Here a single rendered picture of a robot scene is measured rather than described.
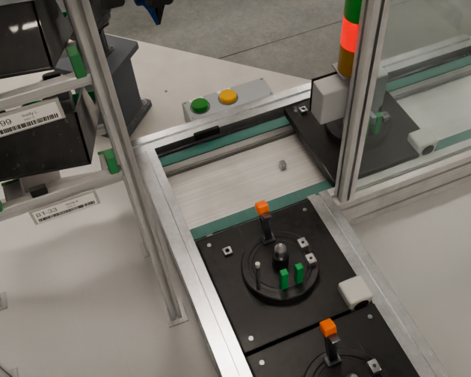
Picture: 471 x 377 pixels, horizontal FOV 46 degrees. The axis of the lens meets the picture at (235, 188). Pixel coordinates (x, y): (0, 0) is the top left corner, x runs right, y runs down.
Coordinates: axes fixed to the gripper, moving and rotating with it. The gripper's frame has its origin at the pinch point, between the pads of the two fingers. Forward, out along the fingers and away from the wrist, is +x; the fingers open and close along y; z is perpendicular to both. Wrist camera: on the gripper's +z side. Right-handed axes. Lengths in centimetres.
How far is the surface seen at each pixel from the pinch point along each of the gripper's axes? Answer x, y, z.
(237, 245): 28.3, -0.1, 37.6
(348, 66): -2.9, 22.0, 33.1
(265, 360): 28, -4, 60
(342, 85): 1.3, 21.9, 32.5
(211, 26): 126, 59, -159
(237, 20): 126, 74, -157
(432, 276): 39, 35, 53
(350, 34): -8.8, 21.8, 32.8
